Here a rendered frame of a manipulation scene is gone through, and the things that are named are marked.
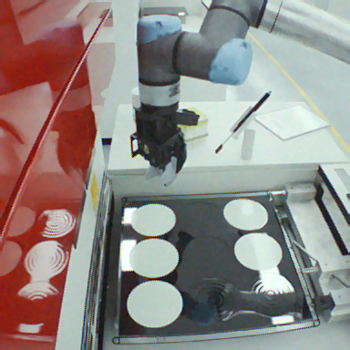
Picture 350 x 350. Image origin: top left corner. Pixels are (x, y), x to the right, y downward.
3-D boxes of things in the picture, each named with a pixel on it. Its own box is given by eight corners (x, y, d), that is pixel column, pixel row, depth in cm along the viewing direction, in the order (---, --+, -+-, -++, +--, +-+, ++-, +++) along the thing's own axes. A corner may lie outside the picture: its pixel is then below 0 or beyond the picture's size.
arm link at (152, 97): (155, 68, 64) (191, 77, 61) (155, 89, 67) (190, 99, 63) (128, 80, 59) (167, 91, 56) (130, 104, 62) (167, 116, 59)
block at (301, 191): (286, 200, 84) (288, 192, 82) (282, 192, 87) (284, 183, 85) (314, 199, 85) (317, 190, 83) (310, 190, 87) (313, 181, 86)
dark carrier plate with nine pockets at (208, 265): (118, 336, 55) (118, 334, 55) (126, 202, 82) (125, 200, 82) (310, 320, 57) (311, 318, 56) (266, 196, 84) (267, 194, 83)
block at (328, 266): (318, 280, 65) (323, 271, 63) (313, 267, 68) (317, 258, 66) (351, 274, 66) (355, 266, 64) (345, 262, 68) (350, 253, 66)
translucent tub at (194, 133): (184, 147, 88) (185, 123, 84) (169, 133, 93) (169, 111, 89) (209, 138, 91) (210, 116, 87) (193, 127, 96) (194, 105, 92)
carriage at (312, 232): (326, 323, 60) (332, 316, 58) (280, 200, 89) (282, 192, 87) (360, 316, 60) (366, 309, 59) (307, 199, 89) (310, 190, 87)
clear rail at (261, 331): (112, 345, 54) (111, 343, 53) (112, 338, 55) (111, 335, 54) (319, 327, 56) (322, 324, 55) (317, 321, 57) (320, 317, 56)
